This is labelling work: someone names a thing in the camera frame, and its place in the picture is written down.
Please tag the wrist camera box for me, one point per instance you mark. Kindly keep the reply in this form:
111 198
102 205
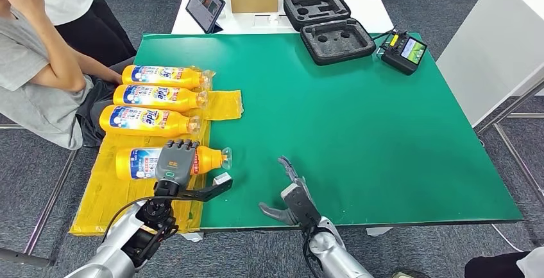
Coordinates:
212 189
301 206

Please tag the seated person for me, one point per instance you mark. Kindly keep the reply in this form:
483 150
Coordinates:
29 76

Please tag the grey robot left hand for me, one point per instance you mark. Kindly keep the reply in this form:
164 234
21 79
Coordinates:
176 165

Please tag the yellow taped cardboard mat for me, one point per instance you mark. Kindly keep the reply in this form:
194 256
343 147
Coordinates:
119 203

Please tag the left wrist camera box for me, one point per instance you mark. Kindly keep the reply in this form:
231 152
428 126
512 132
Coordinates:
212 189

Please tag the white table foot block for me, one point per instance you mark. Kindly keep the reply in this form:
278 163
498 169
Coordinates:
192 237
379 231

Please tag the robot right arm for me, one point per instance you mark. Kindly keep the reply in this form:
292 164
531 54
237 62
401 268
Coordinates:
335 255

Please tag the black foam-lined carrying case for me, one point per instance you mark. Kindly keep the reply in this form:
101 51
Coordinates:
336 38

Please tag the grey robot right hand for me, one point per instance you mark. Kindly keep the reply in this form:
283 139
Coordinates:
274 216

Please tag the small white packet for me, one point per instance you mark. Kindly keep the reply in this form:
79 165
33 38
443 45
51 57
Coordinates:
272 21

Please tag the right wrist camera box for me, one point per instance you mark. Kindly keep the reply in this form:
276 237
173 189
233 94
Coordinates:
301 206

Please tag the metal table leg frame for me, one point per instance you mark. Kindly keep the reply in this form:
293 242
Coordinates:
514 157
46 212

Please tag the standing person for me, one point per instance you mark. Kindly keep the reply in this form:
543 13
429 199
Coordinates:
85 12

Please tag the black remote controller with screen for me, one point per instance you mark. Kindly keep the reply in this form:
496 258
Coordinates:
403 55

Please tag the orange detergent bottle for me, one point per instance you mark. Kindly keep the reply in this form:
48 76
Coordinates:
157 96
136 163
170 77
140 121

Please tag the black tablet with stand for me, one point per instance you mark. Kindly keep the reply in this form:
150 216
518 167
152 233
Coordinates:
205 6

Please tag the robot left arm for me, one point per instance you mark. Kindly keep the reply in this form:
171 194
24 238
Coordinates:
114 250

